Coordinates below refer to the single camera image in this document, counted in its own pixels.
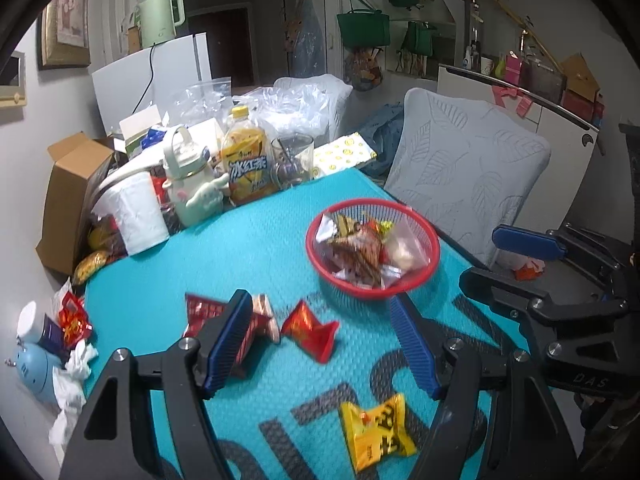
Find white fridge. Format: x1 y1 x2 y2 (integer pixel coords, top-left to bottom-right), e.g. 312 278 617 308
91 32 213 136

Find yellow black snack packet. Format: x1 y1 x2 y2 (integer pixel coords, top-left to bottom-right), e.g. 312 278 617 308
339 393 418 473

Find pile of clear plastic bags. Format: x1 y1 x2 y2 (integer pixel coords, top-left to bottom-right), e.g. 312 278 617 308
245 82 341 141

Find pink sausage snack packet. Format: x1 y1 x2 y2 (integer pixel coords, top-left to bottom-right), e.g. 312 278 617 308
250 294 282 343

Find green electric kettle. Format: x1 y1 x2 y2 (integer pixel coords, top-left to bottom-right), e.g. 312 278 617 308
132 0 186 50

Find black power cable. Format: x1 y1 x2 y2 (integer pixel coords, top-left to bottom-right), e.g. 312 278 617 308
131 46 156 115

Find intercom wall panel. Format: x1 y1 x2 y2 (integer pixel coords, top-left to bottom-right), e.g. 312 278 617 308
0 51 27 110

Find light blue alarm clock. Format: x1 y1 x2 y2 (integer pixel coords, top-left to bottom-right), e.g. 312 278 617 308
10 342 66 403

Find framed picture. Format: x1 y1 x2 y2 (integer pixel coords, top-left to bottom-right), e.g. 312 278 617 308
37 0 92 71

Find large green tote bag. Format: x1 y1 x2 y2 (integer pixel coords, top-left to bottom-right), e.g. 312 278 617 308
336 0 391 50

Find red plastic basket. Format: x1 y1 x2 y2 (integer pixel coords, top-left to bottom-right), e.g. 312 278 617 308
306 199 442 301

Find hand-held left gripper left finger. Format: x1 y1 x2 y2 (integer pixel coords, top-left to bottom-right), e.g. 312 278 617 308
59 289 254 480

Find teal bubble mat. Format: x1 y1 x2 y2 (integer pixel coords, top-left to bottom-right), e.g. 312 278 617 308
75 167 531 480

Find glass mug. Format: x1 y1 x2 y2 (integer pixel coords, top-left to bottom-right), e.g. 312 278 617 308
270 133 316 188

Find dark red snack packet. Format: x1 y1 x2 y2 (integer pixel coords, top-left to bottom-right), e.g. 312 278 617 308
182 292 261 376

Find red foil snack packet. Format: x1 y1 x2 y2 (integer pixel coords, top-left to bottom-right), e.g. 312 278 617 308
54 290 93 351

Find bamboo stick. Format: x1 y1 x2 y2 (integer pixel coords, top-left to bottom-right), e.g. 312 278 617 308
460 0 568 73

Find clear zip bag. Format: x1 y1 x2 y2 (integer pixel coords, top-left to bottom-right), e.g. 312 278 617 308
172 77 233 126

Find red ribbon bow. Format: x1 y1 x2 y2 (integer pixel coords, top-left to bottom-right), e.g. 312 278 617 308
492 85 532 118

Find cardboard box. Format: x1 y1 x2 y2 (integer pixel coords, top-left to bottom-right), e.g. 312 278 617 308
35 131 118 276

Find hanging mesh bag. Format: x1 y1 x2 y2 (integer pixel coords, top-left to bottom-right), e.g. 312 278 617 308
344 49 385 92

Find white bottle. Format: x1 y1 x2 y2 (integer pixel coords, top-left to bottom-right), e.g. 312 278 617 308
16 301 51 343

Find dark wooden door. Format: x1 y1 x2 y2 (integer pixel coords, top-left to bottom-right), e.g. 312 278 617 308
187 4 256 86

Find small white red snack packet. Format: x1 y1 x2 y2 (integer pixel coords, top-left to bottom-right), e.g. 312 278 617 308
334 266 382 289

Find red orange snack packet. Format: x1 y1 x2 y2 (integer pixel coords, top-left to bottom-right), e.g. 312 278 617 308
280 300 341 365

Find iced tea bottle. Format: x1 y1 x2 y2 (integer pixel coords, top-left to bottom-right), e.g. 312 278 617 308
220 106 281 206

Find grey leaf cushion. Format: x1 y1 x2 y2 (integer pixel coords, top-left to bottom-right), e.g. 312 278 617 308
384 87 552 268

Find blue cloth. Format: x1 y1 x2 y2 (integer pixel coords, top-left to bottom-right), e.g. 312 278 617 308
360 104 405 166

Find clear plastic bag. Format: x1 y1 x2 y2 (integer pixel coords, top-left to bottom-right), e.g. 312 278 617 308
387 220 432 273

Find white black-print snack packet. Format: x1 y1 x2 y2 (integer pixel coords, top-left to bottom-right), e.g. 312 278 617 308
315 212 346 248

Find white counter cabinet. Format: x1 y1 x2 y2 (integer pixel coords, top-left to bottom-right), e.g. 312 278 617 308
437 64 601 231

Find crumpled white tissue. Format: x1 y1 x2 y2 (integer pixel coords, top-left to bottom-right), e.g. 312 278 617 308
49 342 98 448

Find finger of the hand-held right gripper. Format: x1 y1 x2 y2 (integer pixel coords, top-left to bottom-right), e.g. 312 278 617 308
492 224 627 287
459 266 629 362

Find yellow smiley paper packet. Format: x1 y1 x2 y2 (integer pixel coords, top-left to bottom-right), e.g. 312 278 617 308
312 131 378 178

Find wrapped toilet paper roll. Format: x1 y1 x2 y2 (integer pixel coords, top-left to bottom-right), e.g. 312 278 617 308
92 172 171 256

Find small white box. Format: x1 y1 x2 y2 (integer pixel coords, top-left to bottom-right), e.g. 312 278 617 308
119 107 168 153

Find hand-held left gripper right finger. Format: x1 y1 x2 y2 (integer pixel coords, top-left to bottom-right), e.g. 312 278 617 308
389 296 583 480

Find cream character water bottle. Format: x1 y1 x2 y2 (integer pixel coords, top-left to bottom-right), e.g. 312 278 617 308
161 126 230 228

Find yellow snack bag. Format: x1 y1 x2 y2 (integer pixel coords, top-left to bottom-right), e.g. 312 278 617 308
74 250 108 283

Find pink box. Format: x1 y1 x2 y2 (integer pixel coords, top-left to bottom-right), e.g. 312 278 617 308
505 55 526 86

